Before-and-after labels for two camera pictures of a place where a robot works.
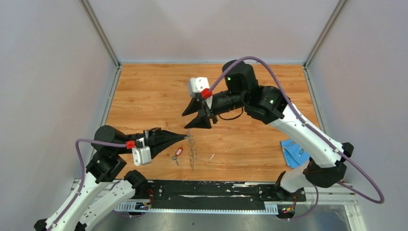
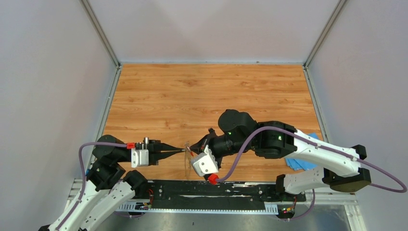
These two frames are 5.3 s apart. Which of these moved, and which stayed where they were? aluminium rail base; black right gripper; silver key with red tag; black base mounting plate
Moved: black right gripper; silver key with red tag
Stayed: black base mounting plate; aluminium rail base
